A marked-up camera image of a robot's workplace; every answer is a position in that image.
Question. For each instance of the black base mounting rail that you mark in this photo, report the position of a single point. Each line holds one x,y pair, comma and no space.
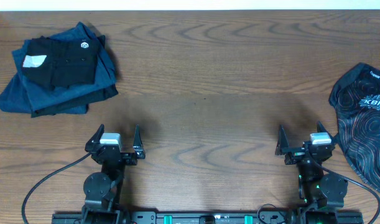
264,216

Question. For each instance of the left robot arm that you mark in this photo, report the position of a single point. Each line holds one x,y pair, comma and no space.
102,189

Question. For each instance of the blue folded garment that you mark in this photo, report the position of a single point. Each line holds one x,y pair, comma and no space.
14,98

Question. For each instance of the black folded shirt on stack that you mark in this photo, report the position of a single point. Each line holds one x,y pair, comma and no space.
56,63

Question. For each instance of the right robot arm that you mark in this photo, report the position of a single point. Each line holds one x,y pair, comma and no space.
322,191

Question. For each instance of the black jersey with orange lines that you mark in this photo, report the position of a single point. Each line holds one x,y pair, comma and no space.
355,97

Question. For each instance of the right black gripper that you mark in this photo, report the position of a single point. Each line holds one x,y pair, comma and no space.
293,150

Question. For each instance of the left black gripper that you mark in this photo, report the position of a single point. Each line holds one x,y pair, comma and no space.
127,155

